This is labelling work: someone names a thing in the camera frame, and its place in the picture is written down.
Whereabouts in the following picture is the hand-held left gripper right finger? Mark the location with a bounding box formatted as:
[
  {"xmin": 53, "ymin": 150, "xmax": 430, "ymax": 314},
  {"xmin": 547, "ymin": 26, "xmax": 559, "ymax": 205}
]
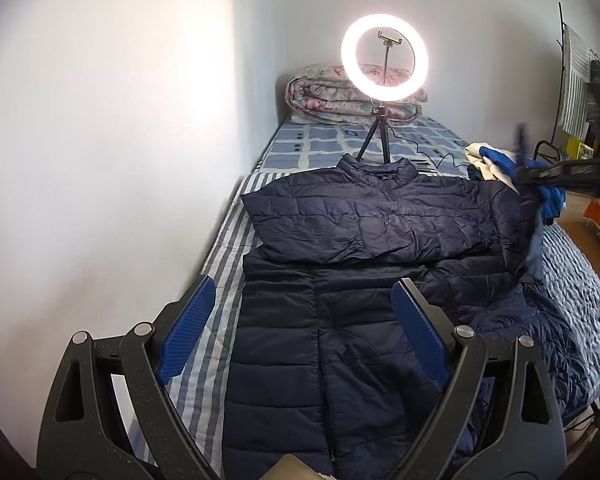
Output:
[{"xmin": 391, "ymin": 277, "xmax": 567, "ymax": 480}]

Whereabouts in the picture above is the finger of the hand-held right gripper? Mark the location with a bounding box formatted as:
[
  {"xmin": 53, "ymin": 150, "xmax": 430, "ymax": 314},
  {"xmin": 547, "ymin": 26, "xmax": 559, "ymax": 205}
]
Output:
[
  {"xmin": 522, "ymin": 159, "xmax": 600, "ymax": 195},
  {"xmin": 511, "ymin": 122, "xmax": 535, "ymax": 196}
]

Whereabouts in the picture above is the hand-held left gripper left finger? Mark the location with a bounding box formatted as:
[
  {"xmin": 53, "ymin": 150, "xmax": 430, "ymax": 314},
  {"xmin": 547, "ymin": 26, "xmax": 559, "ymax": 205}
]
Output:
[{"xmin": 36, "ymin": 275, "xmax": 218, "ymax": 480}]

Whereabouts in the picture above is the navy puffer jacket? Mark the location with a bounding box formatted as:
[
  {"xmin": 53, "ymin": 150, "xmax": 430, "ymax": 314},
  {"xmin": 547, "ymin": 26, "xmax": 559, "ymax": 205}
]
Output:
[{"xmin": 222, "ymin": 152, "xmax": 600, "ymax": 480}]

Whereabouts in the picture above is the bright blue garment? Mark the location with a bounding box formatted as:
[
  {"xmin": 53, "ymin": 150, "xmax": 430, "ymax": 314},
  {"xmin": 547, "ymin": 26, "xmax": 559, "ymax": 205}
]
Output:
[{"xmin": 479, "ymin": 146, "xmax": 567, "ymax": 222}]

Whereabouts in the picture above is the yellow box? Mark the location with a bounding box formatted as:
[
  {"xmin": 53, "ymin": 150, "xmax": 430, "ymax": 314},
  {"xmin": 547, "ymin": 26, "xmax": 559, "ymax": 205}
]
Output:
[{"xmin": 564, "ymin": 136, "xmax": 597, "ymax": 160}]

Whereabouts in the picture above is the cream folded garment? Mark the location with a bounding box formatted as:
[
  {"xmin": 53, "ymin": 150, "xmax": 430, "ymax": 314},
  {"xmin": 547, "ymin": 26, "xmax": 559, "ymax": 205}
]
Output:
[{"xmin": 464, "ymin": 141, "xmax": 512, "ymax": 181}]

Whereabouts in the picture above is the white striped towel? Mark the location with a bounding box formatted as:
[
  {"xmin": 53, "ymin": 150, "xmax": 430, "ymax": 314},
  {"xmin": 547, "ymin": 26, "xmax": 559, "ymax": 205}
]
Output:
[{"xmin": 561, "ymin": 24, "xmax": 595, "ymax": 140}]

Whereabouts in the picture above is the striped blue white bedspread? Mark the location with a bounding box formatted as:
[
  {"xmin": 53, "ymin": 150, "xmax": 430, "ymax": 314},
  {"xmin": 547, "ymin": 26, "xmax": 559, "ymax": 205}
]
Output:
[{"xmin": 107, "ymin": 170, "xmax": 600, "ymax": 480}]

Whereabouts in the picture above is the black metal rack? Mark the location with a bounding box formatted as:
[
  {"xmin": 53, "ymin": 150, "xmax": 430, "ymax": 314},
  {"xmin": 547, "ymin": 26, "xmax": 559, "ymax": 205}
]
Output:
[{"xmin": 535, "ymin": 2, "xmax": 600, "ymax": 161}]

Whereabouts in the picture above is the black tripod stand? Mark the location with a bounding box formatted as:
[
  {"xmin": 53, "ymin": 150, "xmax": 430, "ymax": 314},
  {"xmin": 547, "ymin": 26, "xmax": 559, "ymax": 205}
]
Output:
[{"xmin": 356, "ymin": 103, "xmax": 392, "ymax": 165}]

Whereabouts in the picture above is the phone holder clamp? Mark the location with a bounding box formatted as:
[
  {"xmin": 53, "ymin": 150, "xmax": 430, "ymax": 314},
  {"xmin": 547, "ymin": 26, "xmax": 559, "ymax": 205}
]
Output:
[{"xmin": 377, "ymin": 31, "xmax": 405, "ymax": 86}]

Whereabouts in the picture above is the folded floral quilt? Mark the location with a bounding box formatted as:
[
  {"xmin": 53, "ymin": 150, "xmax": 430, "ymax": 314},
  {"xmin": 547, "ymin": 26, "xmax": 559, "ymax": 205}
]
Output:
[{"xmin": 285, "ymin": 62, "xmax": 429, "ymax": 126}]

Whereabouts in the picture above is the blue checked bed sheet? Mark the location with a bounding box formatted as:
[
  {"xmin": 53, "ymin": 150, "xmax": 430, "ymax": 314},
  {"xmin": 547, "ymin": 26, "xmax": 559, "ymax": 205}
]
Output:
[{"xmin": 252, "ymin": 115, "xmax": 473, "ymax": 178}]

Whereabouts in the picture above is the black power cable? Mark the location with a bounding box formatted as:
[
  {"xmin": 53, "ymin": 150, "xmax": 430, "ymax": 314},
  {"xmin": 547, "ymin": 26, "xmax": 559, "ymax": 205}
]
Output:
[{"xmin": 390, "ymin": 132, "xmax": 473, "ymax": 171}]

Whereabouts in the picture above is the ring light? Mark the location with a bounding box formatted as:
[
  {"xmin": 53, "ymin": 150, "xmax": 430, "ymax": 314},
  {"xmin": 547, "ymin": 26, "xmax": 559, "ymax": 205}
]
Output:
[{"xmin": 340, "ymin": 13, "xmax": 429, "ymax": 104}]

